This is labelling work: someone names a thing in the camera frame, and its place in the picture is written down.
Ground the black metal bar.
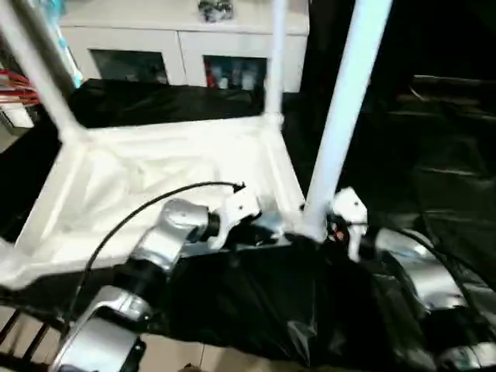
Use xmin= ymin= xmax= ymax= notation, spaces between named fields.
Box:
xmin=409 ymin=74 xmax=496 ymax=98

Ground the grey crumpled bundle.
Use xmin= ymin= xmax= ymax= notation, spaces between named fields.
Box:
xmin=197 ymin=0 xmax=235 ymax=23

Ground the black metal stand frame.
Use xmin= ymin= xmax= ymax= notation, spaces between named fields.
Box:
xmin=0 ymin=306 xmax=63 ymax=372

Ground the white cabinet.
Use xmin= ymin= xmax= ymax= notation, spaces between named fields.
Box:
xmin=57 ymin=0 xmax=311 ymax=94

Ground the red wire hanger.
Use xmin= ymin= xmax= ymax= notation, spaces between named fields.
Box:
xmin=0 ymin=68 xmax=40 ymax=106

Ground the white plastic table top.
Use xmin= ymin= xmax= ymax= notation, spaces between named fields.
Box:
xmin=0 ymin=111 xmax=312 ymax=291

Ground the black plastic mat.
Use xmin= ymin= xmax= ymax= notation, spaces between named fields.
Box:
xmin=0 ymin=76 xmax=496 ymax=369

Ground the white plastic table leg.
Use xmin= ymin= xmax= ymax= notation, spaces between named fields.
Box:
xmin=262 ymin=0 xmax=289 ymax=126
xmin=0 ymin=0 xmax=83 ymax=145
xmin=299 ymin=0 xmax=394 ymax=243

